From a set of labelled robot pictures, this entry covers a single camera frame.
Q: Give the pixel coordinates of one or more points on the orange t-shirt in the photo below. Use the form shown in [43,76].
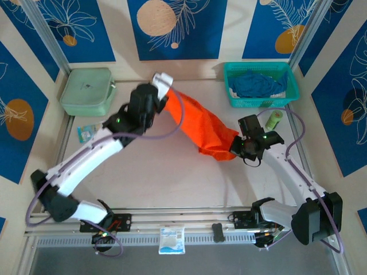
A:
[200,126]

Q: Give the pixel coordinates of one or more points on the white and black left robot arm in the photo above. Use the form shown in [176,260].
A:
[86,160]

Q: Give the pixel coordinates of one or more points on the green cylindrical bottle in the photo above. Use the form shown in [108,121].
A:
[273,118]

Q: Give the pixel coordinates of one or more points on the white cloth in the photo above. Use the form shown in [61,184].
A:
[278,94]

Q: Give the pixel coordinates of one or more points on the blue t-shirt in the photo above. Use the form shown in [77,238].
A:
[255,84]

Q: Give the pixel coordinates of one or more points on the pale green lidded box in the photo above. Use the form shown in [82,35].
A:
[86,91]

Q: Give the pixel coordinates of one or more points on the blue and white blister packet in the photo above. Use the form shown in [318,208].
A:
[84,133]

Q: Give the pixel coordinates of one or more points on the teal plastic basket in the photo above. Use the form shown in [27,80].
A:
[291,86]

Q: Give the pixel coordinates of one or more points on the blue poster with flower outline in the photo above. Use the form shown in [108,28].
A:
[94,43]

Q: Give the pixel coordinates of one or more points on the blue poster, dark blue blob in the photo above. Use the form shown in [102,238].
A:
[344,114]

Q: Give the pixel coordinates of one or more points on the blue poster, large peach circle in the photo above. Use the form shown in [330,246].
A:
[200,28]

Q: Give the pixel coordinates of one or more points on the black bone-shaped clip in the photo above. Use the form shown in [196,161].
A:
[218,232]

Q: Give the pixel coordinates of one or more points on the blue poster, fern, orange circle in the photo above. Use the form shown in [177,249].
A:
[258,28]

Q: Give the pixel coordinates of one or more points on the blue poster with orange oval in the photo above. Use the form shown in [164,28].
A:
[20,114]

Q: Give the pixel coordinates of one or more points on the white surgical packet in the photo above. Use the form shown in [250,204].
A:
[171,239]

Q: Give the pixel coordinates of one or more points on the blue poster with white lines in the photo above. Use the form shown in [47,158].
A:
[338,28]

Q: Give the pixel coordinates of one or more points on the blue poster with leaf outline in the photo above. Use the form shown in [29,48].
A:
[17,34]

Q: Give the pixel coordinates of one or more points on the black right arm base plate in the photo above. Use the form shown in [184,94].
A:
[241,219]

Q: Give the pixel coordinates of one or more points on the aluminium frame rail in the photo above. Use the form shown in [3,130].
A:
[183,219]

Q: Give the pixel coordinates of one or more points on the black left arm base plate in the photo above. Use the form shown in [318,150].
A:
[123,222]

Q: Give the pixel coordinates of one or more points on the aluminium frame post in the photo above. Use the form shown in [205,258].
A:
[47,34]
[309,34]

